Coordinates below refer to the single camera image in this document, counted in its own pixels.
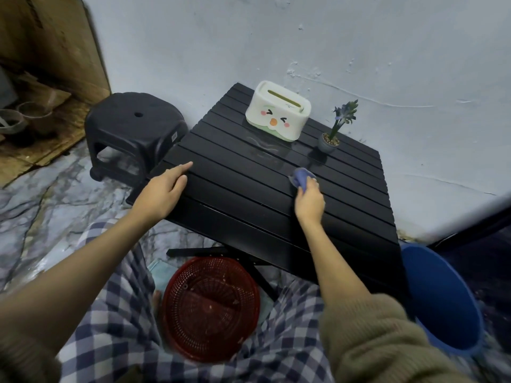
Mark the person's left hand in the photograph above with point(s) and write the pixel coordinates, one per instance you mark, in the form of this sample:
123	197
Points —
155	197

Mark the person's right hand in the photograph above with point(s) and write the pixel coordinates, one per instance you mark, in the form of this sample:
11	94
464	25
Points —
309	205

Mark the person's left thumb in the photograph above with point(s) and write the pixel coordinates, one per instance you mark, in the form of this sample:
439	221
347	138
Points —
180	184

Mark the person's right fingers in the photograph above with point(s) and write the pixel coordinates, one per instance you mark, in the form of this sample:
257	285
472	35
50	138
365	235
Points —
312	185

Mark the blue cleaning cloth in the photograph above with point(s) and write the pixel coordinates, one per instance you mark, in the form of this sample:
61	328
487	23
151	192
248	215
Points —
300	177

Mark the person's right forearm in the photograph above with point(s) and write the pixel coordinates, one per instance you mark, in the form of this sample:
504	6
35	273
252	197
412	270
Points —
335	263

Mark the person's left forearm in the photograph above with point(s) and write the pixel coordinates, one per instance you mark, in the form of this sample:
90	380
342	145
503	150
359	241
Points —
80	271

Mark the small potted plant grey pot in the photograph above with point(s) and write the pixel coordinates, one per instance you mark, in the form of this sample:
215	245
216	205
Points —
329	142

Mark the black slatted folding table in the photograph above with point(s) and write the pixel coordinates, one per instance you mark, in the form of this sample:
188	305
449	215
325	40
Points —
247	187

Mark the black plastic stool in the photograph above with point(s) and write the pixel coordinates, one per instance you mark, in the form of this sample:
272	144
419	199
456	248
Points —
131	123

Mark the white face-print tissue box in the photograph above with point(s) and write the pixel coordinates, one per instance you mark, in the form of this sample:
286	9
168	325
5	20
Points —
275	115

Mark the pale green slipper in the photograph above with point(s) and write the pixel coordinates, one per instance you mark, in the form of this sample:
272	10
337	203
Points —
163	275

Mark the red plastic mesh basket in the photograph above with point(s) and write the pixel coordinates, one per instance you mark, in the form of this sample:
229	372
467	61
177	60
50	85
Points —
209	311

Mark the flat brown cardboard sheet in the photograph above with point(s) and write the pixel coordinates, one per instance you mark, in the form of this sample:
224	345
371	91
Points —
44	151

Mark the blue white checked trousers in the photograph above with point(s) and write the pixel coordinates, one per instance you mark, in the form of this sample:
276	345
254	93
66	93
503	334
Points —
119	319

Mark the brown clay pot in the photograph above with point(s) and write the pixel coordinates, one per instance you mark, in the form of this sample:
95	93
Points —
38	115

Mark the blue plastic bucket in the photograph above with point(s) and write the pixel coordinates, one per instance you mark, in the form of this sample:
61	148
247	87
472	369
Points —
439	299

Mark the grey bowl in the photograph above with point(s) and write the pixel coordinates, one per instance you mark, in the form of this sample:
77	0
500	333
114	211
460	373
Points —
11	121

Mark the upright brown cardboard sheet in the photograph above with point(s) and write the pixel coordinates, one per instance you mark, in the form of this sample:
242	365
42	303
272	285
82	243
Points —
60	39

